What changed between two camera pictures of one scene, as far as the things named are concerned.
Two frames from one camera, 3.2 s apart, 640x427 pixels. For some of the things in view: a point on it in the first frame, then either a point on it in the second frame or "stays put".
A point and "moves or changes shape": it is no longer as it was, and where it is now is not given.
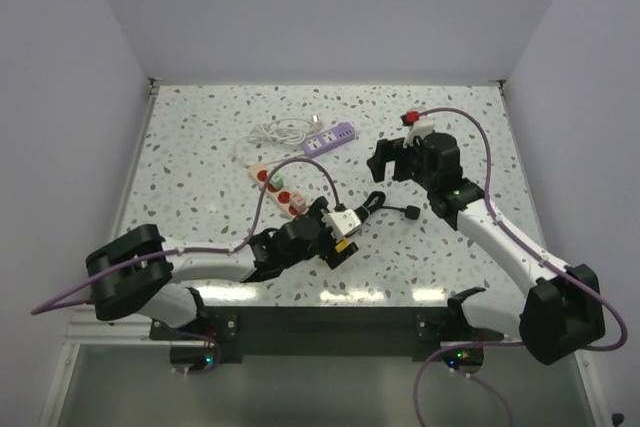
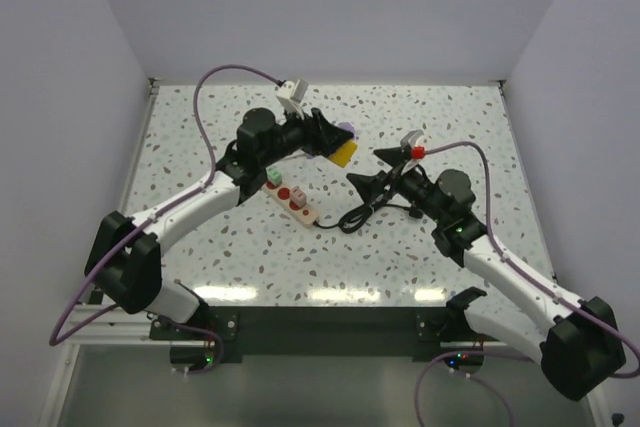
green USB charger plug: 277,179 stays put
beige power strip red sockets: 259,172 moves or changes shape
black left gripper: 315,210 to 321,138
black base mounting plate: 319,333 stays put
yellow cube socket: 342,245 to 342,155
